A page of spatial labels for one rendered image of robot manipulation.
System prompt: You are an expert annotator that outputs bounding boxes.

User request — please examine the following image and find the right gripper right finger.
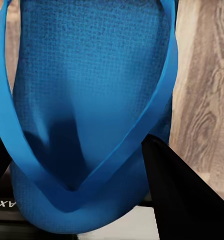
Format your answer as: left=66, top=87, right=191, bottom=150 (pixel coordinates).
left=142, top=134, right=224, bottom=240

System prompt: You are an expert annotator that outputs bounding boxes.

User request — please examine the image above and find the sandal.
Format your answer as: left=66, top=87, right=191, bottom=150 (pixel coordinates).
left=0, top=0, right=179, bottom=235

